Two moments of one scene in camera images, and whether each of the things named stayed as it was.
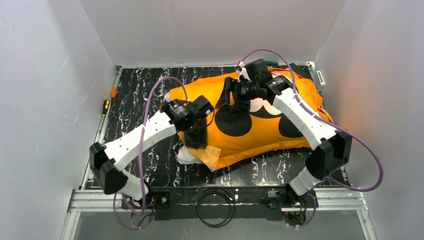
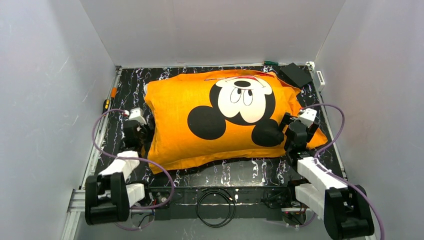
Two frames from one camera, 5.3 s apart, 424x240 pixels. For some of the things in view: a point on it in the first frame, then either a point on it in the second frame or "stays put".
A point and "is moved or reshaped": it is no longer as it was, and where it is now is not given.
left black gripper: x=195 y=137 to x=145 y=129
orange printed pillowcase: x=266 y=125 is moved or reshaped
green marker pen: x=271 y=63 stays put
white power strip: x=319 y=81 stays put
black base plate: x=220 y=203 stays put
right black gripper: x=234 y=91 to x=288 y=124
